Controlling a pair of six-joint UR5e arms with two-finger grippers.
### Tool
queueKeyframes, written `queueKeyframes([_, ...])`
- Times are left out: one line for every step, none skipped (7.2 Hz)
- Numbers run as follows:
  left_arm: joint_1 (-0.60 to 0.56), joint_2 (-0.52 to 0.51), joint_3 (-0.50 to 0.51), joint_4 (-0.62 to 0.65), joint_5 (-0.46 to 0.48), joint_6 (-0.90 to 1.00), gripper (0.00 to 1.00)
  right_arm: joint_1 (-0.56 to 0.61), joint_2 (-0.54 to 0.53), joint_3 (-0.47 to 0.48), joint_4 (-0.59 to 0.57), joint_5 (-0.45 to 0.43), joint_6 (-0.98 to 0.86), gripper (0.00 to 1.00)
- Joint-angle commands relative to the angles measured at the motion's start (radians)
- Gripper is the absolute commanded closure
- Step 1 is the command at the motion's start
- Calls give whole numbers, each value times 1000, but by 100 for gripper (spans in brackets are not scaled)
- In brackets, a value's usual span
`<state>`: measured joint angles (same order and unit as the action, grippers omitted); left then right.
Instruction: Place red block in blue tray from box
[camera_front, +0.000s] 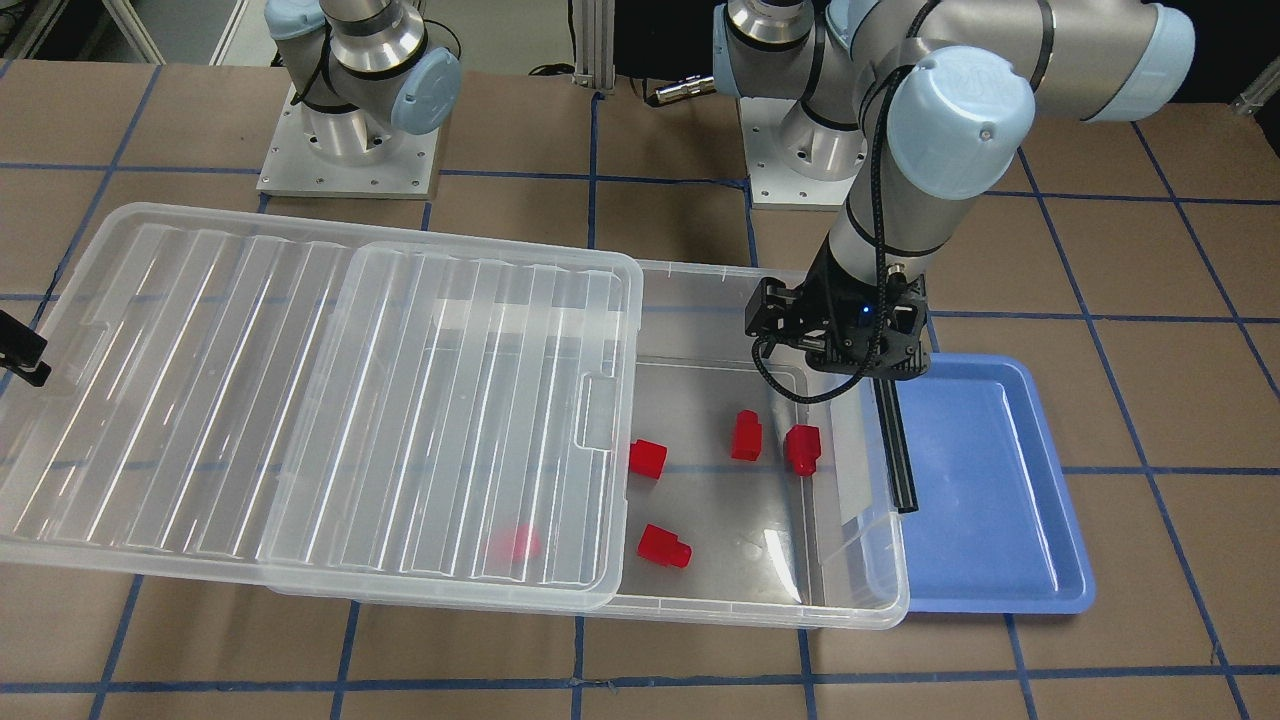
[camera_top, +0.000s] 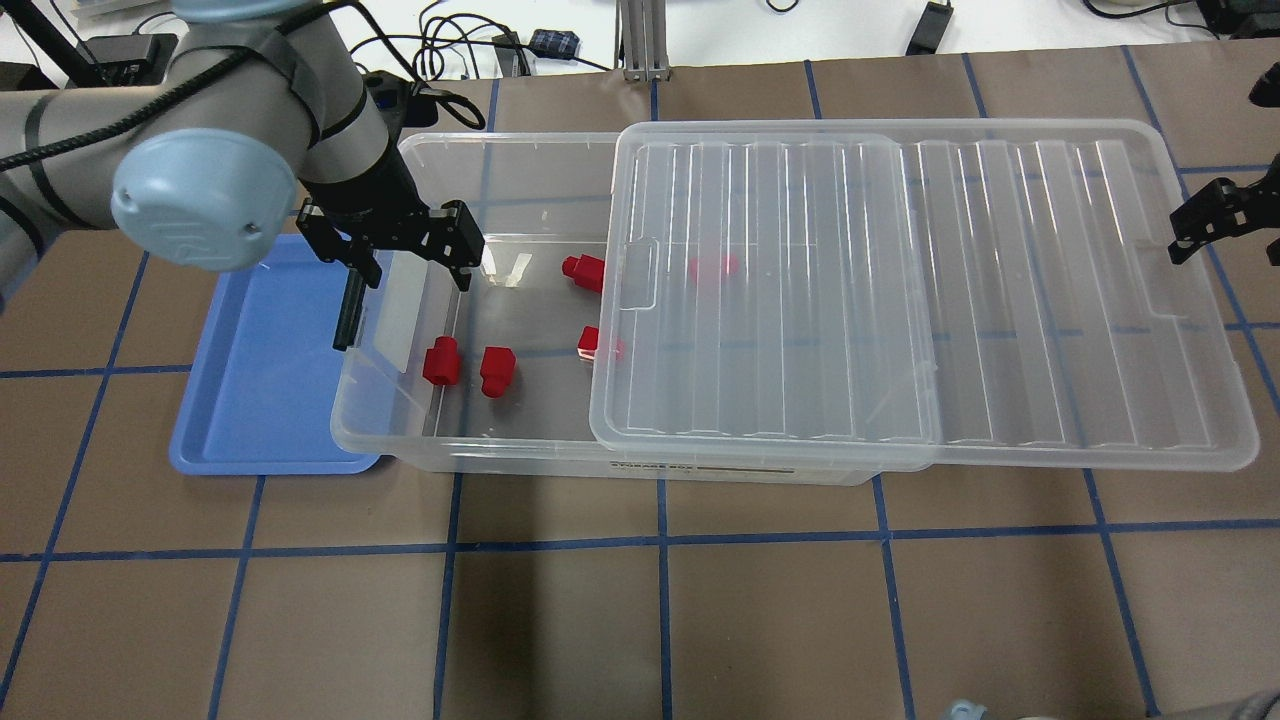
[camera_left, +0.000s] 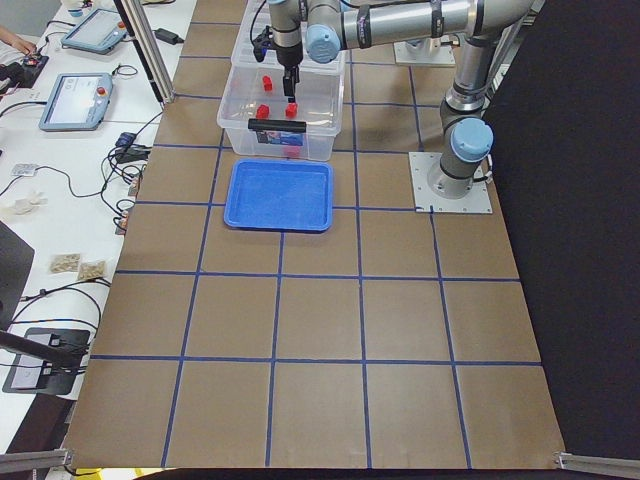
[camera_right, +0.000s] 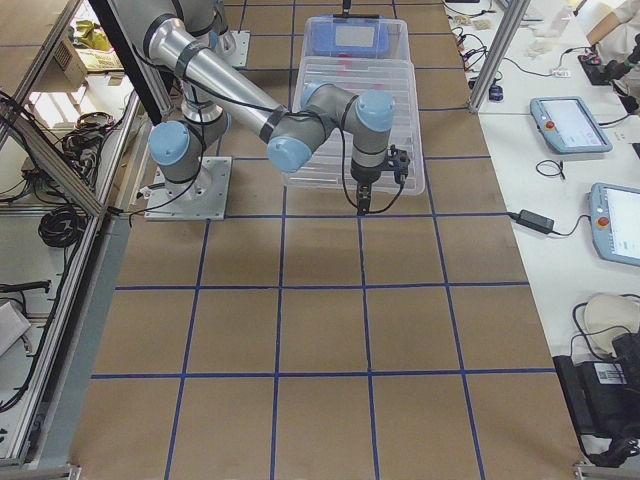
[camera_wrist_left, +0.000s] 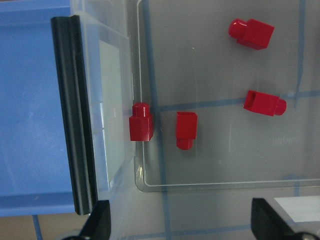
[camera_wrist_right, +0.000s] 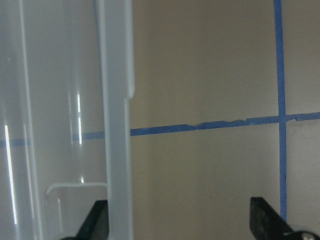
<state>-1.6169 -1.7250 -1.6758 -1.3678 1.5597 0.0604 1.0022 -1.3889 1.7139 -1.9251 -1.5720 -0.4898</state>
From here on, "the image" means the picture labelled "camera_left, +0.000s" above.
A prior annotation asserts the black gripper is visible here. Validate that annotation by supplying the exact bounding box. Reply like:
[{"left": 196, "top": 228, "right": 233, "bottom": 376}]
[{"left": 271, "top": 27, "right": 303, "bottom": 103}]

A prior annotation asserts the red block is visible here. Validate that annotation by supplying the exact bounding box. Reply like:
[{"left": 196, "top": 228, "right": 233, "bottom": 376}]
[
  {"left": 262, "top": 75, "right": 273, "bottom": 92},
  {"left": 285, "top": 102, "right": 298, "bottom": 119},
  {"left": 282, "top": 145, "right": 302, "bottom": 159},
  {"left": 255, "top": 104, "right": 270, "bottom": 120}
]

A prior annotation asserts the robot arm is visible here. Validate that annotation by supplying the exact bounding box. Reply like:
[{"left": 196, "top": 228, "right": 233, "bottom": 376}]
[{"left": 267, "top": 1, "right": 533, "bottom": 200}]

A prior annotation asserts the clear plastic storage box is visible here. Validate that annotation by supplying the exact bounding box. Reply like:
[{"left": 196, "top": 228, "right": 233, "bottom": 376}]
[{"left": 217, "top": 64, "right": 344, "bottom": 161}]

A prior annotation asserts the blue plastic tray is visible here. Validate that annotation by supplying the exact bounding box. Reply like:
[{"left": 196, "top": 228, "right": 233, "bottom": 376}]
[{"left": 224, "top": 158, "right": 334, "bottom": 232}]

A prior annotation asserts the black power adapter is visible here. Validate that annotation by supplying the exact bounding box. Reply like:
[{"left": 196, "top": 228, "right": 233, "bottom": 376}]
[{"left": 154, "top": 28, "right": 184, "bottom": 45}]

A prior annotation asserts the teach pendant tablet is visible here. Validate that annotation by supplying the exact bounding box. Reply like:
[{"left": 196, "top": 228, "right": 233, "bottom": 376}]
[
  {"left": 61, "top": 9, "right": 127, "bottom": 55},
  {"left": 39, "top": 73, "right": 113, "bottom": 132}
]

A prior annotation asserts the bag of small parts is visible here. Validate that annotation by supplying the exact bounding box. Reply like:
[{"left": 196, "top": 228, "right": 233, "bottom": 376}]
[
  {"left": 77, "top": 260, "right": 107, "bottom": 281},
  {"left": 48, "top": 253, "right": 81, "bottom": 274}
]

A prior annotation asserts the black box latch handle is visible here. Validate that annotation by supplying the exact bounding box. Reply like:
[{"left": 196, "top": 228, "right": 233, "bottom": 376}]
[{"left": 247, "top": 118, "right": 307, "bottom": 133}]

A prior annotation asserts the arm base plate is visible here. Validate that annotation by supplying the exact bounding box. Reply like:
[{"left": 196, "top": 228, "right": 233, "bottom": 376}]
[
  {"left": 393, "top": 36, "right": 455, "bottom": 68},
  {"left": 408, "top": 152, "right": 493, "bottom": 215}
]

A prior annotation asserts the aluminium frame post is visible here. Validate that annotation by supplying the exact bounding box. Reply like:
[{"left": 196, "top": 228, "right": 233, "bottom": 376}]
[{"left": 114, "top": 0, "right": 175, "bottom": 105}]

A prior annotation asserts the black camera stand base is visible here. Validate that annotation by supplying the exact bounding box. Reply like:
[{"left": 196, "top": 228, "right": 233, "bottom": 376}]
[{"left": 1, "top": 327, "right": 90, "bottom": 396}]

